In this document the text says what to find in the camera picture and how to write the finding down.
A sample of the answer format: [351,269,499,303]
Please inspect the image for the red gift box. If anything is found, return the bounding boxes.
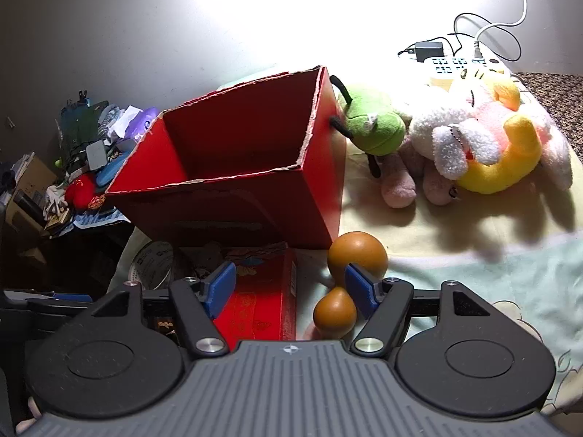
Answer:
[180,246,299,342]

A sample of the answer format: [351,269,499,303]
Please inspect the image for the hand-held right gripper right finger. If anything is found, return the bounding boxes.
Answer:
[345,264,495,357]

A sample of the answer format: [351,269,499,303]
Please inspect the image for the blue green bottle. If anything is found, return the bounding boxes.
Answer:
[59,91,110,165]

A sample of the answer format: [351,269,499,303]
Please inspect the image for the brown patterned bedding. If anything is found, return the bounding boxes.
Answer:
[514,72,583,165]

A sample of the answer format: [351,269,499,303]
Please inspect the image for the red plush ornament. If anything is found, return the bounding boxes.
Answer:
[64,173,107,212]

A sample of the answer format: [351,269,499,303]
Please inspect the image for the blue checkered cloth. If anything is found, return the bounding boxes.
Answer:
[73,209,133,231]

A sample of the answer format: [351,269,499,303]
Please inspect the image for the blue plastic case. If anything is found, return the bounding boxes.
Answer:
[98,155,133,185]

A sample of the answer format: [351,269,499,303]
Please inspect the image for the white power strip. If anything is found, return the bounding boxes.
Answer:
[419,55,506,87]

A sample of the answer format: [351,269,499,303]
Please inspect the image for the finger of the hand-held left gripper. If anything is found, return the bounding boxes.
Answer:
[25,291,98,324]

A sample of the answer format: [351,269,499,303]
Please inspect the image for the white tissue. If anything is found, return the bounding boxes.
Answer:
[109,105,146,137]

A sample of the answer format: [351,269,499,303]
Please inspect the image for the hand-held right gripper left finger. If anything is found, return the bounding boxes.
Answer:
[91,261,238,358]

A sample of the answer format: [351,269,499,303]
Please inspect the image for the green plush toy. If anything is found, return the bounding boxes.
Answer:
[329,75,408,178]

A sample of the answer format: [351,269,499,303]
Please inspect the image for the black power adapter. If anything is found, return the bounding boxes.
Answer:
[414,42,445,62]
[397,13,522,62]

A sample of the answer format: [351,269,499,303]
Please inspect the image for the white cable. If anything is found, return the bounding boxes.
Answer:
[474,0,529,58]

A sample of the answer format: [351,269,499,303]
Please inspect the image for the bear print blanket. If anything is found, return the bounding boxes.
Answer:
[107,50,583,420]

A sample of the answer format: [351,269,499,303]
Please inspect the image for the yellow plush toy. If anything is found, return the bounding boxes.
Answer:
[455,73,543,194]

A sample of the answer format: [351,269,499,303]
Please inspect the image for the red cardboard box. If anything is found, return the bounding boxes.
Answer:
[105,66,348,250]

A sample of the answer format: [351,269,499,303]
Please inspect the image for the white pink plush rabbit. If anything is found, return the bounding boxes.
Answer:
[407,66,572,192]

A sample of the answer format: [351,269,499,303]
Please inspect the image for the orange ball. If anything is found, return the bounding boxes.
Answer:
[313,231,389,340]

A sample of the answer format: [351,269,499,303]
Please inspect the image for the purple tissue packet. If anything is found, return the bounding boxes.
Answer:
[132,107,160,142]

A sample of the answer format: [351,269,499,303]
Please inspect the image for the brown shoe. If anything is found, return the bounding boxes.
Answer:
[382,143,462,209]

